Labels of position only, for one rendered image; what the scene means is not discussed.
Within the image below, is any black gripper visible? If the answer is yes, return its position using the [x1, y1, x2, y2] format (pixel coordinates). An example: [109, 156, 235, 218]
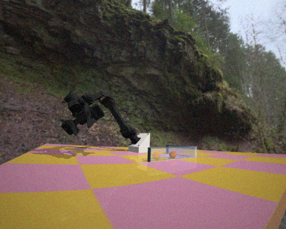
[61, 104, 104, 136]

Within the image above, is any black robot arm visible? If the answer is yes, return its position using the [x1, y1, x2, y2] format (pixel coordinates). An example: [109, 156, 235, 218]
[64, 91, 141, 144]

